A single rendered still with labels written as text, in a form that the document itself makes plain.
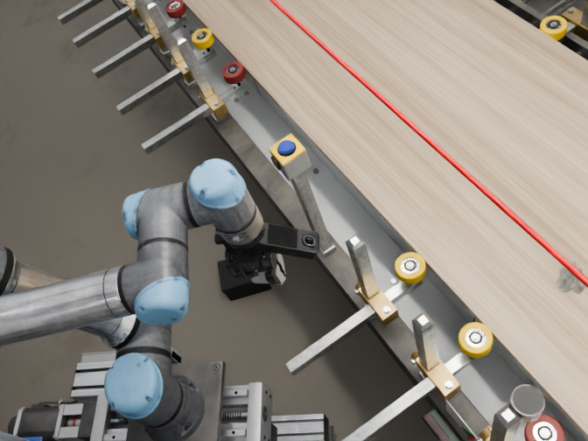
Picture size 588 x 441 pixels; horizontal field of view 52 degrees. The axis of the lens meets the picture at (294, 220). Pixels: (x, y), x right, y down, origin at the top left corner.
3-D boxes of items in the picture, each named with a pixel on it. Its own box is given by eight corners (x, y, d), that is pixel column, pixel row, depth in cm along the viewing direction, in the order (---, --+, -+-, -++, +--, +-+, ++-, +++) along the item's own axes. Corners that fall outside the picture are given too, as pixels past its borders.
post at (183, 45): (225, 136, 235) (177, 43, 195) (220, 130, 237) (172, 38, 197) (232, 130, 236) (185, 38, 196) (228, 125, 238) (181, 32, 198)
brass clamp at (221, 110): (216, 121, 218) (212, 111, 213) (200, 101, 225) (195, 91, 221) (230, 111, 218) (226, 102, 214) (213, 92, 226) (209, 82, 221)
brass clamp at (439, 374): (443, 403, 149) (443, 397, 145) (409, 360, 157) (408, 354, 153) (463, 388, 150) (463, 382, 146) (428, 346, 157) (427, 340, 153)
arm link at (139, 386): (129, 431, 127) (96, 416, 116) (131, 370, 135) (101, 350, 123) (182, 422, 126) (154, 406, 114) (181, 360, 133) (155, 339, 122)
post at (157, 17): (197, 100, 249) (146, 7, 209) (193, 95, 251) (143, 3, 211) (204, 95, 249) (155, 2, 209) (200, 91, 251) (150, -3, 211)
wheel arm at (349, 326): (294, 377, 162) (290, 373, 158) (288, 367, 164) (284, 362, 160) (423, 285, 167) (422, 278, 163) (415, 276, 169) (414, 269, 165)
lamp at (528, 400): (517, 445, 128) (526, 422, 110) (499, 423, 131) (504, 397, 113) (538, 429, 129) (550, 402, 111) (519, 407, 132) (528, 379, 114)
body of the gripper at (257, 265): (237, 245, 114) (216, 212, 104) (281, 240, 112) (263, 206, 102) (234, 281, 110) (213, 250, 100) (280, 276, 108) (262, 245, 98)
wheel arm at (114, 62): (99, 80, 242) (94, 73, 239) (96, 76, 244) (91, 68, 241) (189, 24, 247) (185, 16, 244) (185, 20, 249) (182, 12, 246)
